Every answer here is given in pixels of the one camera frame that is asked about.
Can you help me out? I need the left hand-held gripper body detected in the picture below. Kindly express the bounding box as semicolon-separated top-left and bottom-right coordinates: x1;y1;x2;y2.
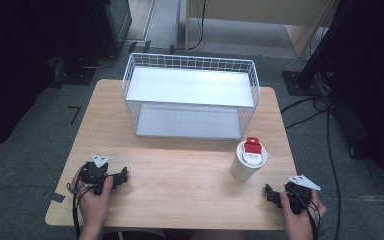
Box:
79;153;115;196

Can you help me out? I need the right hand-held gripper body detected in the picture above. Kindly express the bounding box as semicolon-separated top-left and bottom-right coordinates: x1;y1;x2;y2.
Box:
282;174;322;215

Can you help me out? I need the person's right hand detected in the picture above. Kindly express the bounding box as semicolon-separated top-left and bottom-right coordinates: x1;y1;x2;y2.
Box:
279;190;328;240

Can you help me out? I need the person's left hand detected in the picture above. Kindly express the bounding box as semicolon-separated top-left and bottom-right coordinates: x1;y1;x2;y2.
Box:
70;175;115;232

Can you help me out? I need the white cup with red lid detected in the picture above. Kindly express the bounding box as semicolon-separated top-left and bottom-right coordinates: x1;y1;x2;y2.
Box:
230;136;270;183

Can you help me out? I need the black metal stand with base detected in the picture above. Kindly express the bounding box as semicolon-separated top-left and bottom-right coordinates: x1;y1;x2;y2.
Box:
281;0;359;98

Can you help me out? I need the dark curtain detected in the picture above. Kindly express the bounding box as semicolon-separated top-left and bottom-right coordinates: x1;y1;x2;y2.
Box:
0;0;96;158

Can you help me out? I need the dark computer tower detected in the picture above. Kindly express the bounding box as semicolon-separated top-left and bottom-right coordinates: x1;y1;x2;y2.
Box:
92;0;134;60

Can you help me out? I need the wooden furniture panel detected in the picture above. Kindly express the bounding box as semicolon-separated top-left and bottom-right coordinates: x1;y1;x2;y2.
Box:
183;0;342;59

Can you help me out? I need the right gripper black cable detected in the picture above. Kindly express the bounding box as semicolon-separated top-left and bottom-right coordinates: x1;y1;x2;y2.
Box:
286;185;322;240

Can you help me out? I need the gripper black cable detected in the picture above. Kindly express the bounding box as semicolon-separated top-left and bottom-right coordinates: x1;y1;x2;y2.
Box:
286;185;322;240
67;165;92;240

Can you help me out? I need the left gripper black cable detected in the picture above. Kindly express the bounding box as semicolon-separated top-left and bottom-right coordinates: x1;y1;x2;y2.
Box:
67;165;92;240

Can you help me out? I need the black floor cable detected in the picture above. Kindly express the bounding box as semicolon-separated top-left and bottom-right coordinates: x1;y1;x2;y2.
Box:
280;95;344;240

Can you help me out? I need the black stand base plate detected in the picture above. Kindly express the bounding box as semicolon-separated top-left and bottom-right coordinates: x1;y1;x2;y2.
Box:
52;56;98;87

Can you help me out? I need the white wire shelf rack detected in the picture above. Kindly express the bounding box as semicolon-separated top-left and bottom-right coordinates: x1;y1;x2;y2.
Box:
121;52;262;141

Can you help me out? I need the thin black hanging cable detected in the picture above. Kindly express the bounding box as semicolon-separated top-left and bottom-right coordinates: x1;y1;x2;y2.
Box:
169;0;208;55

